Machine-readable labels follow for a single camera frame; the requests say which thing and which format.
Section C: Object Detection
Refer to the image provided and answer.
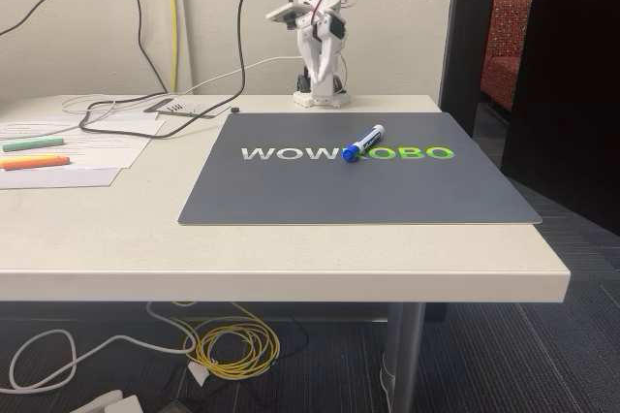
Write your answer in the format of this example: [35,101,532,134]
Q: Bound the white power adapter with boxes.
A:
[66,389,142,413]

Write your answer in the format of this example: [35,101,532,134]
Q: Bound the dark grey WOWROBO mat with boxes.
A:
[176,111,543,227]

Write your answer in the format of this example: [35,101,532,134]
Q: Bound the green marker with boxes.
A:
[2,137,66,153]

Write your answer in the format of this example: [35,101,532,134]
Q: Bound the white camera box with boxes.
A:
[264,1,312,30]

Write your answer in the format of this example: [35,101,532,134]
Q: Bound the white floor cable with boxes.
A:
[9,302,199,393]

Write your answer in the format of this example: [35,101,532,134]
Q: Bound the black camera cable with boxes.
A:
[78,0,295,136]

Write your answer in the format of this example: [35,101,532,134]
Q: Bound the white printed paper sheet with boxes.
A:
[0,167,122,190]
[0,130,157,171]
[0,111,167,139]

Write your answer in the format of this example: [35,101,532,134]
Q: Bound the dark wooden door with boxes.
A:
[500,0,620,238]

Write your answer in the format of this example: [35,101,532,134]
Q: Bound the dotted paper sheet black print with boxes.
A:
[142,97,233,120]

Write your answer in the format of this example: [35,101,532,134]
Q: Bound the white cable on table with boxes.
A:
[61,54,311,118]

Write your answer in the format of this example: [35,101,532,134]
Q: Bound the red patterned chair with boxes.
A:
[480,0,533,113]

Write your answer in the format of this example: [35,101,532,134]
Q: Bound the long yellow wall cable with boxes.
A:
[166,0,180,94]

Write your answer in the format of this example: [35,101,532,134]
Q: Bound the black door frame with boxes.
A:
[437,0,503,139]

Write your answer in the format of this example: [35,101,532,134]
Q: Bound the blue whiteboard marker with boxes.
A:
[341,123,387,164]

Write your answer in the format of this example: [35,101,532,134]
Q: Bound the orange marker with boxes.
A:
[1,156,72,172]

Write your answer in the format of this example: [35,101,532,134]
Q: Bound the grey metal table leg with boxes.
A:
[379,302,428,413]

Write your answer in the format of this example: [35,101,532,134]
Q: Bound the coiled yellow cable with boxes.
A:
[171,301,282,381]

